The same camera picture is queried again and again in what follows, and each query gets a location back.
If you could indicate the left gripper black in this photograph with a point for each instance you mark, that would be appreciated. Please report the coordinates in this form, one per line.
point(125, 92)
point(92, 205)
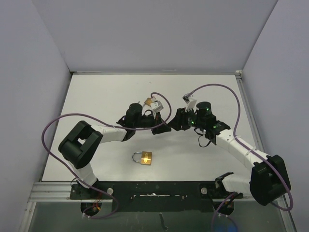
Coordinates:
point(162, 128)

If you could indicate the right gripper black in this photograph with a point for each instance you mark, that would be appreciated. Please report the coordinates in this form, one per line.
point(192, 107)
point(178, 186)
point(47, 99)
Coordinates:
point(179, 120)

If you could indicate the brass padlock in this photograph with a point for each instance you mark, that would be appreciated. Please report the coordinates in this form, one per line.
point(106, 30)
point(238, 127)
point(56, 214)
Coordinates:
point(147, 102)
point(145, 157)

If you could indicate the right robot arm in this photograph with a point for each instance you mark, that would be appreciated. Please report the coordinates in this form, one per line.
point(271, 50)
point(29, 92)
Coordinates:
point(269, 179)

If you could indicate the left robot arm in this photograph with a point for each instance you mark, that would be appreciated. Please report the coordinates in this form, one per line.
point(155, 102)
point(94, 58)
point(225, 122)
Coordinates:
point(80, 145)

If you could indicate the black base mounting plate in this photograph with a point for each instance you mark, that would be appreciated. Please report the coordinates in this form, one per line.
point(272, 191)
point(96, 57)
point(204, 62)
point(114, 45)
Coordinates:
point(150, 196)

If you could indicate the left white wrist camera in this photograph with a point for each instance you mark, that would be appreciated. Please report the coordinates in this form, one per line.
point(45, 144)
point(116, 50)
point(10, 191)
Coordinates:
point(156, 105)

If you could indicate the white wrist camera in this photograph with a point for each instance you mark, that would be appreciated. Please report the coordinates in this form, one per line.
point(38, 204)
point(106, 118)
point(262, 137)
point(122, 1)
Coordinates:
point(156, 105)
point(190, 101)

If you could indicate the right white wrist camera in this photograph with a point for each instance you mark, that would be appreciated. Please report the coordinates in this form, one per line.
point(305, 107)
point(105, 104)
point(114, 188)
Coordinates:
point(190, 101)

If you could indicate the aluminium right rail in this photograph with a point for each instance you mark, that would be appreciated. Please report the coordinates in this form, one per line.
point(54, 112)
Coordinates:
point(249, 112)

